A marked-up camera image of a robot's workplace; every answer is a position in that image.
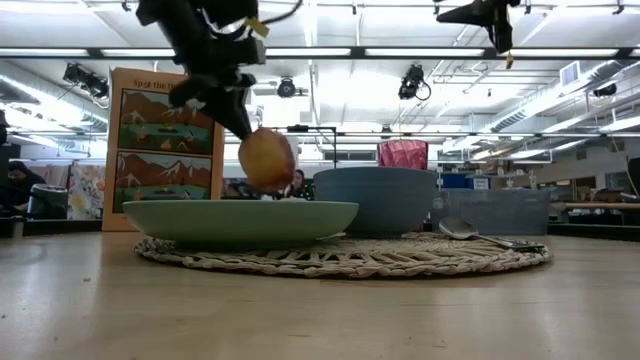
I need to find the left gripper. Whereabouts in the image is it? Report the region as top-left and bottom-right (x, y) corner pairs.
(135, 0), (266, 141)

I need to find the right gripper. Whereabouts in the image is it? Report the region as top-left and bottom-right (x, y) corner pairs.
(435, 0), (521, 55)

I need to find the orange cereal box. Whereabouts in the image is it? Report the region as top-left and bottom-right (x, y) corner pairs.
(102, 67), (226, 233)

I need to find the red yellow apple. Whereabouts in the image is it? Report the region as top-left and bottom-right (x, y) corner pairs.
(238, 127), (296, 194)

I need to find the green plate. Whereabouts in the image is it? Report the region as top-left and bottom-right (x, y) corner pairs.
(122, 199), (360, 247)

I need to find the red plastic cup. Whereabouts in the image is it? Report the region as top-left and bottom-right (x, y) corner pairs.
(377, 139), (430, 170)

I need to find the blue bowl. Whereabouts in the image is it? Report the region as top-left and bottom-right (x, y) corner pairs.
(313, 167), (439, 238)

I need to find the metal spoon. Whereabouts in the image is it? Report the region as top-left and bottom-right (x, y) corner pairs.
(438, 216), (546, 253)

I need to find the round black ceiling fixture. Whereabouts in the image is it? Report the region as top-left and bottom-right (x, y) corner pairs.
(276, 77), (298, 99)

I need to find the black light bar beam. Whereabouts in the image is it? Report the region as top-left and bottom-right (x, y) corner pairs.
(0, 46), (640, 61)

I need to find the person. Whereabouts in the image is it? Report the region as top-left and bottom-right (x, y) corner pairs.
(285, 168), (315, 201)
(0, 159), (46, 216)

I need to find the floral cloth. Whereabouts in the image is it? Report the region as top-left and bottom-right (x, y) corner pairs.
(67, 162), (107, 221)

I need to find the black trash can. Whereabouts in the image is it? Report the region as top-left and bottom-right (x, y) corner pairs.
(27, 183), (69, 220)

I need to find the grey plastic bin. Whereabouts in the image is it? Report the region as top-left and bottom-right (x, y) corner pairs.
(432, 188), (551, 236)

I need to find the round woven straw placemat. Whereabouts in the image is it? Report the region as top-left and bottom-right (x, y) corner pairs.
(133, 231), (555, 280)

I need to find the black metal frame stand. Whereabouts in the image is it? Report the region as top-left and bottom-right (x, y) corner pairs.
(279, 124), (338, 171)

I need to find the black ceiling camera cluster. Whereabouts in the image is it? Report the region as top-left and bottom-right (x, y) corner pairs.
(62, 62), (110, 100)

